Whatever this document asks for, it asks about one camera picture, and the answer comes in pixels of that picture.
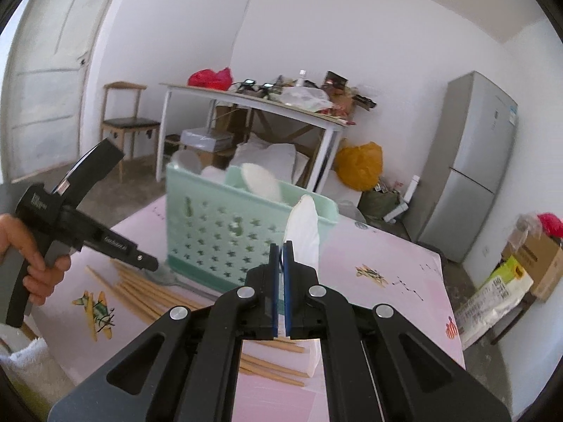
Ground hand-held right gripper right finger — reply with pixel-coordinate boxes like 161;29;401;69
284;239;513;422

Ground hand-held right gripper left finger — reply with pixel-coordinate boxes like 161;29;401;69
48;243;284;422

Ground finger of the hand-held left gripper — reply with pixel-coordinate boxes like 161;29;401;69
100;229;159;273

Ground metal spoon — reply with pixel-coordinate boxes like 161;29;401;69
150;270;217;298

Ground pile of wooden chopsticks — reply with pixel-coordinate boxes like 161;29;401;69
86;258;311;388

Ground green perforated plastic basket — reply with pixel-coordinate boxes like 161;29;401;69
165;161;339;297

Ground person's left hand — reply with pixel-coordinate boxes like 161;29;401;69
0;213;72;306

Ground crumpled clear bag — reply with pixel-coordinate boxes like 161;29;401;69
336;200;368;226

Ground white foam box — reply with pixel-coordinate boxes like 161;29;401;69
323;171;363;205

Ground pink printed tablecloth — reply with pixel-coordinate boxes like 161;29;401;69
33;193;467;422

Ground white door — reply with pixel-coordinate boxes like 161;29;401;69
0;0;129;184

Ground dark green bag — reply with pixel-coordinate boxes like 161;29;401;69
358;186;401;221

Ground wooden chair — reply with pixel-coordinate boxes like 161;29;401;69
100;81;162;181

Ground yellow plastic bag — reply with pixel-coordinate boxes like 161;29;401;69
334;141;384;192

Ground grey flat box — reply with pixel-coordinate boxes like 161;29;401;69
180;127;234;152

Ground white towel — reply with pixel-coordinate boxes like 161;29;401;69
0;338;62;405

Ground white table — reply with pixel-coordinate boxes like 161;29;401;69
156;81;348;192

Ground clear plastic bag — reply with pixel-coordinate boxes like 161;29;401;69
280;85;334;112

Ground red plastic bag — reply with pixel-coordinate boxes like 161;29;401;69
188;67;233;92

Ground black devices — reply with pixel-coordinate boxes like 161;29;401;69
238;78;277;96

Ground white printed sack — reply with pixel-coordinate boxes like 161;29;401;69
453;257;535;351

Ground brown box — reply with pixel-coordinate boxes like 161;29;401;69
324;70;349;94

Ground grey refrigerator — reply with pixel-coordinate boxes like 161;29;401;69
416;70;519;264

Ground cardboard box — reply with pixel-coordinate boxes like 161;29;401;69
501;226;563;302

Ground red cloth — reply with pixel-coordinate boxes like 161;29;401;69
537;213;563;239

